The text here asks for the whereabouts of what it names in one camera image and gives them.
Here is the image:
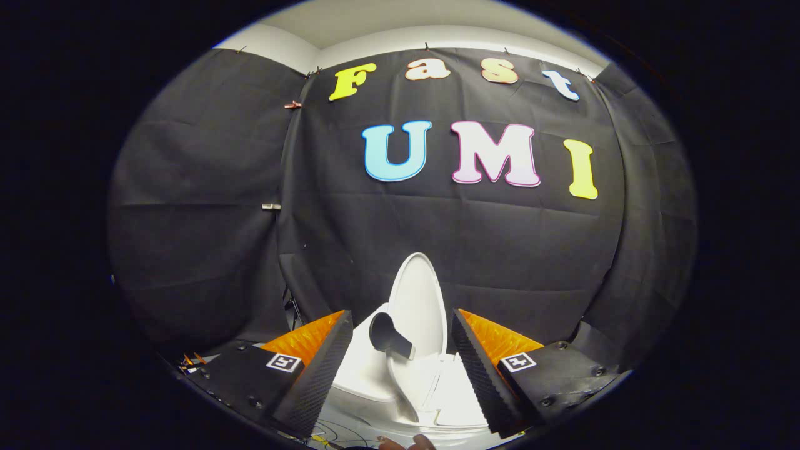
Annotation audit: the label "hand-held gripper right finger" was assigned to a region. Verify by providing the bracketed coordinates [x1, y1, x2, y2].
[451, 309, 624, 439]

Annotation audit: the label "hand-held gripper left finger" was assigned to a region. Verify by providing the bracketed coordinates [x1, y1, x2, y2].
[184, 310, 354, 439]

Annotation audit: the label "white toilet lid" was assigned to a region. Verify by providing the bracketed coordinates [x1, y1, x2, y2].
[369, 252, 448, 426]

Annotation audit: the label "white toilet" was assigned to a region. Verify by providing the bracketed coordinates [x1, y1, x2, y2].
[328, 302, 496, 433]

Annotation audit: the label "thin floor cables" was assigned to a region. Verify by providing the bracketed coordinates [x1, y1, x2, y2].
[309, 419, 377, 449]

